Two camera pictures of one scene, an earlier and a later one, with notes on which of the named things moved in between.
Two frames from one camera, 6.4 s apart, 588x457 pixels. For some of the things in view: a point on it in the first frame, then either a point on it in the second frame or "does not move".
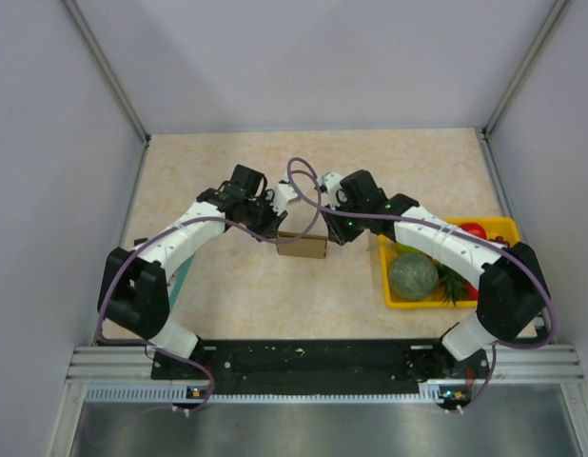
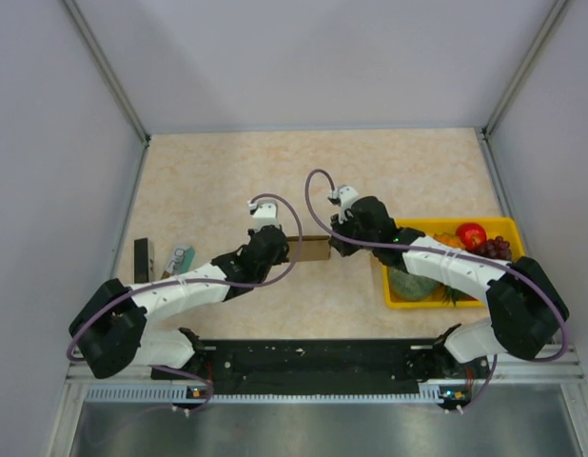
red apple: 475,228 does not move
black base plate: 319,367 does not move
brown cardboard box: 308,246 does not move
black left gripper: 270,228 -> 282,258
